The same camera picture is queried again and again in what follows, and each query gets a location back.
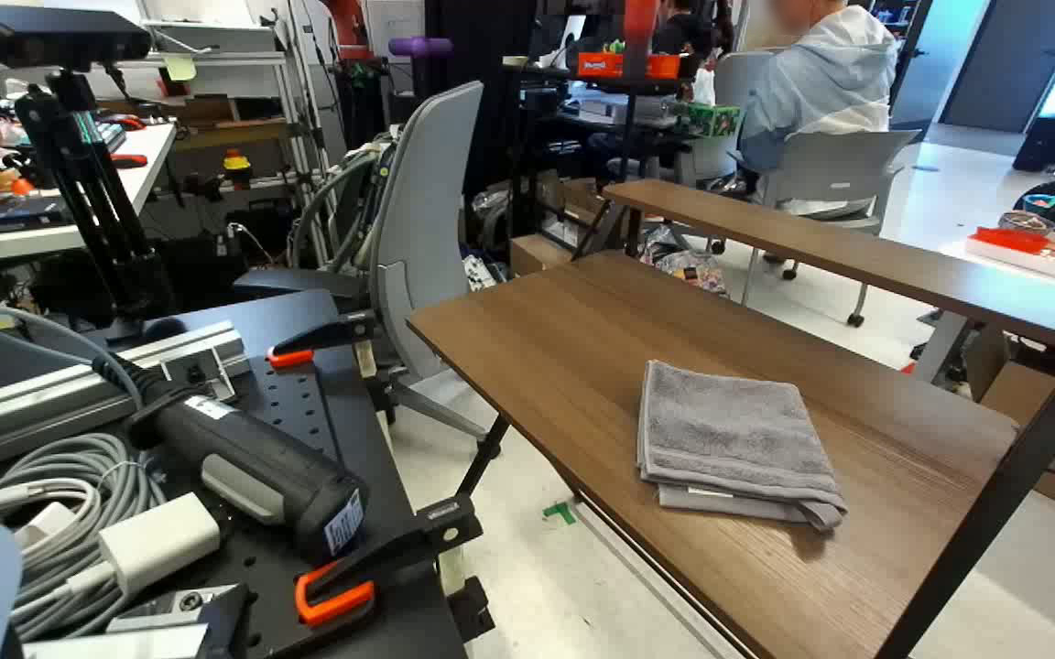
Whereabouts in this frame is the grey office chair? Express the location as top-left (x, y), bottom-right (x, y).
top-left (236, 82), bottom-right (485, 434)

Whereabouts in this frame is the aluminium extrusion rail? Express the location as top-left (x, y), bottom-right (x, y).
top-left (0, 321), bottom-right (250, 463)

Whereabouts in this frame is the grey cloth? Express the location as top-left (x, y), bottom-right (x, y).
top-left (638, 358), bottom-right (845, 533)

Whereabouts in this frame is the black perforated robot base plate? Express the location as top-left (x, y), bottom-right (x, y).
top-left (120, 284), bottom-right (471, 659)

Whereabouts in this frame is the black camera on tripod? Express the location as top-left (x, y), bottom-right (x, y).
top-left (0, 4), bottom-right (177, 317)

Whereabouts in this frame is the black orange-handled clamp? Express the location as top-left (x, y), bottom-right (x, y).
top-left (292, 498), bottom-right (485, 630)

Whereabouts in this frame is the person in light grey hoodie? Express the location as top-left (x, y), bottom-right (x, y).
top-left (741, 0), bottom-right (899, 177)

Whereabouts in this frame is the grey plastic chair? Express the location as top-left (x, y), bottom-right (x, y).
top-left (741, 124), bottom-right (924, 328)

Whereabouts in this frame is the black grey handheld device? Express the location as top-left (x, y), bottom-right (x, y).
top-left (142, 394), bottom-right (368, 563)

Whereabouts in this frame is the wooden table with black frame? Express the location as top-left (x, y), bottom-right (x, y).
top-left (409, 178), bottom-right (1055, 659)

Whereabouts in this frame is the white power adapter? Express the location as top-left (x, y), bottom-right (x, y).
top-left (100, 494), bottom-right (219, 593)

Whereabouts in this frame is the grey cable bundle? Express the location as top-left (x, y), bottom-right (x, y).
top-left (0, 303), bottom-right (172, 643)

